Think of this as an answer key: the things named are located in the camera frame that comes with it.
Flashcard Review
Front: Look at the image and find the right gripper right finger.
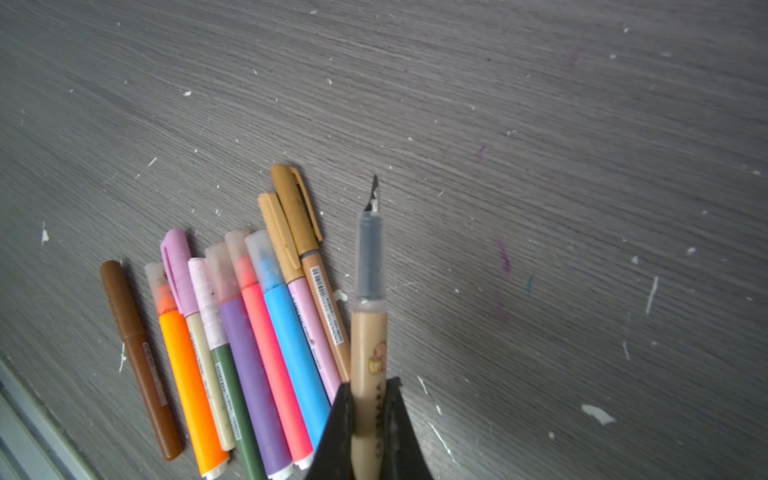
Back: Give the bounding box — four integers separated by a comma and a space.
381, 377, 433, 480

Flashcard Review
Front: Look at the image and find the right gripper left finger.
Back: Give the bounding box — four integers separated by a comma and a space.
305, 383, 354, 480

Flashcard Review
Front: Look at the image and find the blue highlighter marker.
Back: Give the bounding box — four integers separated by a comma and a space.
245, 230, 330, 448

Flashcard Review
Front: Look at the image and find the beige fountain pen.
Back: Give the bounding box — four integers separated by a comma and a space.
350, 177, 388, 479

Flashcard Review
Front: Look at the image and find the pink pen tan cap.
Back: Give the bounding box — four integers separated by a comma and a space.
258, 192, 341, 404

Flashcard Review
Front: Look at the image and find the tan pen brown cap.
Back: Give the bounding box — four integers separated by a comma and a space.
271, 164, 351, 383

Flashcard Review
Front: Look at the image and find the green pen pink cap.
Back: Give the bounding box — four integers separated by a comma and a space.
188, 257, 267, 479

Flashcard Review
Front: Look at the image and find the cream pen purple cap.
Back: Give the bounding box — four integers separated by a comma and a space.
160, 228, 236, 452

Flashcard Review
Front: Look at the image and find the purple highlighter marker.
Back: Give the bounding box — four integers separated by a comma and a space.
205, 242, 294, 479

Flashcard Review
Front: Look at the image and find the pink highlighter marker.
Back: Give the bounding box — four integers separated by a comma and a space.
225, 230, 314, 470

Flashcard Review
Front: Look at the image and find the orange highlighter marker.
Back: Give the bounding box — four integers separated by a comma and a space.
144, 262, 229, 479

